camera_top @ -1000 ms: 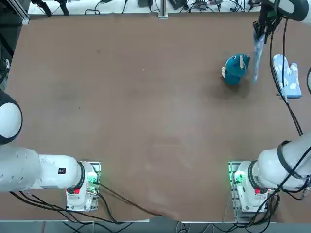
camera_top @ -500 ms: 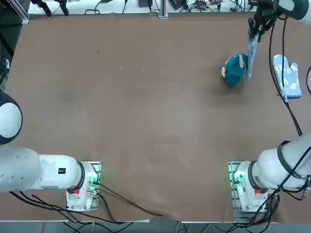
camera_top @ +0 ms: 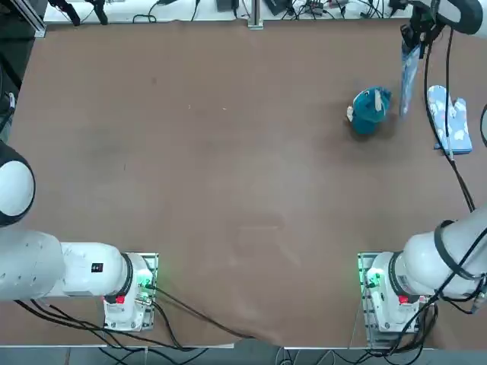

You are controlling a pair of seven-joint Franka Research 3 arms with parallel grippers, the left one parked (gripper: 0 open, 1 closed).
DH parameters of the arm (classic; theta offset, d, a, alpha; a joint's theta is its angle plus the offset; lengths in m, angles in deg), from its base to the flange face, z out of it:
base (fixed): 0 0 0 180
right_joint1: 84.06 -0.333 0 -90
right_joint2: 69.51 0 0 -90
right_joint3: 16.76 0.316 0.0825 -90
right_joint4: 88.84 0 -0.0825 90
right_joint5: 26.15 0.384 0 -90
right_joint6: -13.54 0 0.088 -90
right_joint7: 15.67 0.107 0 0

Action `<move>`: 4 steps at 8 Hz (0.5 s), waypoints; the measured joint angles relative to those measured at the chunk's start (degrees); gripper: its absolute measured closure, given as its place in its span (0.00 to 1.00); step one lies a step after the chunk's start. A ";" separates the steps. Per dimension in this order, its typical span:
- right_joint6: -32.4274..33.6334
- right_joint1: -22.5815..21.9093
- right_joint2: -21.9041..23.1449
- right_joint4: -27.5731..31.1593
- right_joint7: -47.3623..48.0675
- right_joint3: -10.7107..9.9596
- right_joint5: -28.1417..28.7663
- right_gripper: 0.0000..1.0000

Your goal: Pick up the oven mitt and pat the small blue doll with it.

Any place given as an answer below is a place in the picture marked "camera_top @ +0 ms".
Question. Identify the small blue plush doll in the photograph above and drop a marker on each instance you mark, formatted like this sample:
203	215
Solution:
366	114

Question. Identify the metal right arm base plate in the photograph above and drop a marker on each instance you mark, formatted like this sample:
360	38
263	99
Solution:
363	323

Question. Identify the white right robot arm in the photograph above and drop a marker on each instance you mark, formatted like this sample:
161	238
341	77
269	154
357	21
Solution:
422	266

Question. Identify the aluminium frame post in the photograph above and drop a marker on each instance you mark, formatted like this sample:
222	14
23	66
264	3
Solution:
255	15

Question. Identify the aluminium frame profile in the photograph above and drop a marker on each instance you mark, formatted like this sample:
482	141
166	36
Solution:
28	17

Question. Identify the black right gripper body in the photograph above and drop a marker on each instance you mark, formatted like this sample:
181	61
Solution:
424	26

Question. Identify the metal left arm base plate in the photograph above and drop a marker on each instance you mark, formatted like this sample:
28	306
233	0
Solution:
153	262

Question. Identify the black power adapter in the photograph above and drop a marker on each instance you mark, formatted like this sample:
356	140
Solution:
227	4

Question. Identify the black stand leg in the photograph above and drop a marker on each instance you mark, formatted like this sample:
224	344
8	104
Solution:
99	10
70	10

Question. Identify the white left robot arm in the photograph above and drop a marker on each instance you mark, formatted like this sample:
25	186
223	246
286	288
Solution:
30	266

